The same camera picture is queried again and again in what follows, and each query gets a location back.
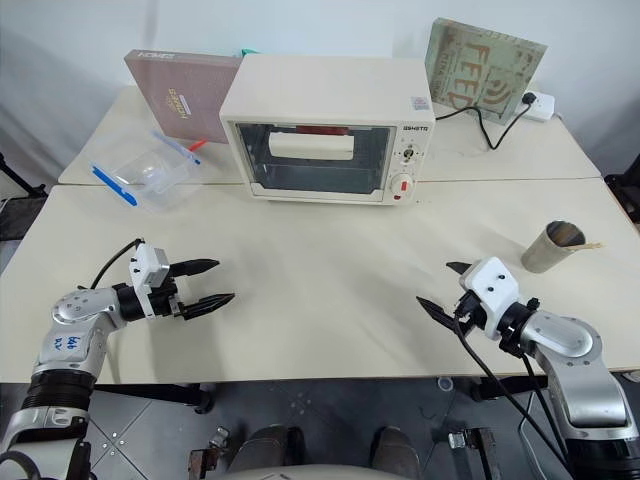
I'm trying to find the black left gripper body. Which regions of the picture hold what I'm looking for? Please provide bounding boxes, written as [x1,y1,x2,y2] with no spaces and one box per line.
[146,277,189,321]

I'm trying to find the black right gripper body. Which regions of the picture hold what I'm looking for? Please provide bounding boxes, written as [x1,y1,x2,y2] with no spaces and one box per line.
[452,291,490,334]

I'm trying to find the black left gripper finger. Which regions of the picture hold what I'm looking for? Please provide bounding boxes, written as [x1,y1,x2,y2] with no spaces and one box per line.
[170,258,221,280]
[180,292,236,322]

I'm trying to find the white timer knob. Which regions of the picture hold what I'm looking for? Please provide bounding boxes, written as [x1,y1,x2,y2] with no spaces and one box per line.
[390,173,417,199]

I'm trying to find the clear plastic container blue clips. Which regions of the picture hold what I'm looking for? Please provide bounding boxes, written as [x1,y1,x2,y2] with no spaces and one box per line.
[87,124,202,216]

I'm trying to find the glass oven door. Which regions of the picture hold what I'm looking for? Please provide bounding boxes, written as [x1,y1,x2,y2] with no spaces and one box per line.
[223,119,397,198]

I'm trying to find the white toaster oven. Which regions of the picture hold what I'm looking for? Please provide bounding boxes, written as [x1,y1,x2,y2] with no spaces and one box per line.
[218,53,437,204]

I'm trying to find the black table foot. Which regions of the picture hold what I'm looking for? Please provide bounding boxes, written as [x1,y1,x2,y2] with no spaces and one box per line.
[93,381,217,415]
[471,374,551,402]

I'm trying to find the blue container clip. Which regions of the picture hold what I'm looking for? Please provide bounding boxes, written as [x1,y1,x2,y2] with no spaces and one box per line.
[91,164,139,209]
[151,130,202,166]

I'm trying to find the dark rounded shape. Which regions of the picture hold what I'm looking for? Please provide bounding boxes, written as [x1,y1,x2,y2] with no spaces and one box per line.
[369,425,422,470]
[233,424,307,474]

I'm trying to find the pink brown book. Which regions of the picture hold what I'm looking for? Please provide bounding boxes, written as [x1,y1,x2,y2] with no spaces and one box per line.
[123,48,243,146]

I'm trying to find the black equipment at edge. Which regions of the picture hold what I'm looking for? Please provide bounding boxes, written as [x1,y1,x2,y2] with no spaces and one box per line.
[603,149,640,226]

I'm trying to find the white power socket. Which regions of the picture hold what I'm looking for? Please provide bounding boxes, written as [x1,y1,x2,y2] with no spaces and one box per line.
[508,90,557,124]

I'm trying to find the black stand at edge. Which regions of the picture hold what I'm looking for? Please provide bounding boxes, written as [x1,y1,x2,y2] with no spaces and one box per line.
[0,149,47,241]

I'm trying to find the green printed box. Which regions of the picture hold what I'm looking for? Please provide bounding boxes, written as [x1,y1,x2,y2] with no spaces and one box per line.
[424,18,549,126]

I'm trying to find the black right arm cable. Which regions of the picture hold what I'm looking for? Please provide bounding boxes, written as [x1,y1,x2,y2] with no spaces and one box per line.
[452,298,574,469]

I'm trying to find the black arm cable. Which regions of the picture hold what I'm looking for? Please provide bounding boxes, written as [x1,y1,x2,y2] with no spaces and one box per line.
[452,298,574,469]
[89,238,147,292]

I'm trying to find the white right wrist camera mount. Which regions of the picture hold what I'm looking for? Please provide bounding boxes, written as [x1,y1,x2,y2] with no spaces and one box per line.
[459,256,527,342]

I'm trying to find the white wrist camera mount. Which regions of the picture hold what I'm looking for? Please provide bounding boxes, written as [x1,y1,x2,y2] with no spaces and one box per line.
[128,243,174,319]
[459,256,527,342]

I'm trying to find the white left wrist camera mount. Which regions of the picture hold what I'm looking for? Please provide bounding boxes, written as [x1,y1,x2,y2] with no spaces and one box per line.
[128,243,174,319]

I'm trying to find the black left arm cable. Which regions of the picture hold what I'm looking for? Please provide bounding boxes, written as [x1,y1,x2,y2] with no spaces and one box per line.
[89,238,147,292]

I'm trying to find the black power cord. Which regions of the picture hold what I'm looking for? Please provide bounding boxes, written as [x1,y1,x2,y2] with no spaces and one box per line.
[433,96,534,152]

